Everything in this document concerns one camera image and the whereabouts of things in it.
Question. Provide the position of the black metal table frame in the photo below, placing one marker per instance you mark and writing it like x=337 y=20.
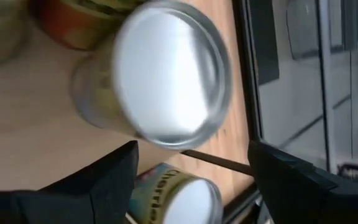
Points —
x=246 y=77

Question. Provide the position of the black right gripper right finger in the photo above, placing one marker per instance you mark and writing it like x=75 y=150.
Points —
x=291 y=193

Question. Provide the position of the orange-label tin can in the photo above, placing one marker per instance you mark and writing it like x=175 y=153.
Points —
x=67 y=25

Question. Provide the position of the green-label tin can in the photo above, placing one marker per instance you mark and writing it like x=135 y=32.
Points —
x=166 y=77

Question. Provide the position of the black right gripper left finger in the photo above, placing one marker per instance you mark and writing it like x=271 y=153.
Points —
x=98 y=193

